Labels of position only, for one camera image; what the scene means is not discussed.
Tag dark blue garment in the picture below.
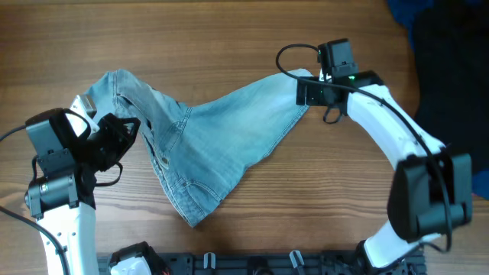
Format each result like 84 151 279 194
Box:
387 0 488 49

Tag black garment pile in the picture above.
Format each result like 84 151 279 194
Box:
412 1 488 173

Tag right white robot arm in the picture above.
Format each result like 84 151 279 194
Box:
296 39 473 274

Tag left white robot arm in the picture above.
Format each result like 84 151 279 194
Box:
25 108 141 274

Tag light blue denim shorts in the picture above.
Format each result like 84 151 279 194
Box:
86 70 308 227

